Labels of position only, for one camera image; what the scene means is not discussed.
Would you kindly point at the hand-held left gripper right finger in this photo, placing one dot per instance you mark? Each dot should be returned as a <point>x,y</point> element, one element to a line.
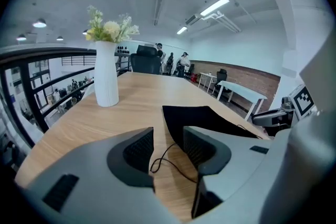
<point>236,165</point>

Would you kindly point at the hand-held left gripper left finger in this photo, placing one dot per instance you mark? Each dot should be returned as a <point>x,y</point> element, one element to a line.
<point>105,191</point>

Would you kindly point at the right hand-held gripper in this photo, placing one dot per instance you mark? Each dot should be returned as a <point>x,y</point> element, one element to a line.
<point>302,105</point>

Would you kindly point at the long white table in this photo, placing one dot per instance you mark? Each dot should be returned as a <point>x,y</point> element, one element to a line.
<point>244,91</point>

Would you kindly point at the black swivel chair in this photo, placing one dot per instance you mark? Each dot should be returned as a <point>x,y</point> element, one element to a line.
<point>221,76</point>
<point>189,70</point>

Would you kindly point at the small white table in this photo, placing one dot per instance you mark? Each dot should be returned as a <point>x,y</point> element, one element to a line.
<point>207,75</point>

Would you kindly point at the red stool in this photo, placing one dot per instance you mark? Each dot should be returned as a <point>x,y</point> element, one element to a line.
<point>194,78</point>

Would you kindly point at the white ceiling pipes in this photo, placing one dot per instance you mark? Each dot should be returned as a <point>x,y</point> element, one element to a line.
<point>223,19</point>

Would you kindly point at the white ribbed vase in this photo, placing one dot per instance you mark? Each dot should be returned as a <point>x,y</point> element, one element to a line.
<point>106,78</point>

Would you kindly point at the black metal railing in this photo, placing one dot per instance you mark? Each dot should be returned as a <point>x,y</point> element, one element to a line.
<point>32,91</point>

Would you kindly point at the long ceiling light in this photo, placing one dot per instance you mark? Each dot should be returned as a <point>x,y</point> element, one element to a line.
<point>182,30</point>
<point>214,6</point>

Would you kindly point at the ceiling air conditioner unit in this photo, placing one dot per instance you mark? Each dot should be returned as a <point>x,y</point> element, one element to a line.
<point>193,19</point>

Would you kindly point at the black high-back office chair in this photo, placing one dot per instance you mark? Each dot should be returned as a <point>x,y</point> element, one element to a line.
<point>145,61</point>

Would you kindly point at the round pendant lamp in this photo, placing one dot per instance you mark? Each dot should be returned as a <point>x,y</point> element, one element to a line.
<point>21,37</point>
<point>39,23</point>
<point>84,32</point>
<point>60,38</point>

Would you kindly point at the yellow and white flower bouquet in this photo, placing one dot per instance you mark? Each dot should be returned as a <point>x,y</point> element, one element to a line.
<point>111,29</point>

